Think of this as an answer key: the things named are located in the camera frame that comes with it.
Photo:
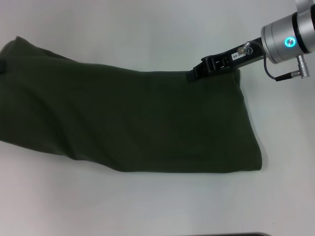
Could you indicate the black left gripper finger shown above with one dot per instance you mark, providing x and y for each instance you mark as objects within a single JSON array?
[{"x": 3, "y": 68}]

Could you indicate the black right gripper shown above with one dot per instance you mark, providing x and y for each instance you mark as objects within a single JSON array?
[{"x": 246, "y": 57}]

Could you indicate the dark green FREE T-shirt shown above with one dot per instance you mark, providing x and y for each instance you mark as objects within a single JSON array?
[{"x": 123, "y": 110}]

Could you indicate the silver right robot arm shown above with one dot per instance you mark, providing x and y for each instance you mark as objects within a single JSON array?
[{"x": 292, "y": 32}]

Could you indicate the small silver gripper plug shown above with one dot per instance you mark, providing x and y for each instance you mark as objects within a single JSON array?
[{"x": 243, "y": 48}]

